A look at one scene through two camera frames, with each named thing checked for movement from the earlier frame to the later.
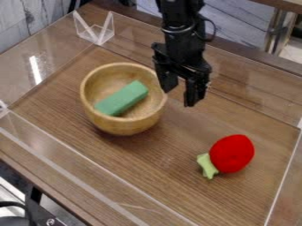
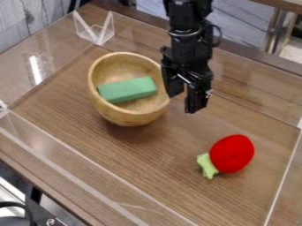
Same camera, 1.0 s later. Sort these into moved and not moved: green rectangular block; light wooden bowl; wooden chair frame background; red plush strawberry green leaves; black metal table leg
Moved: green rectangular block; light wooden bowl
Not moved: wooden chair frame background; black metal table leg; red plush strawberry green leaves
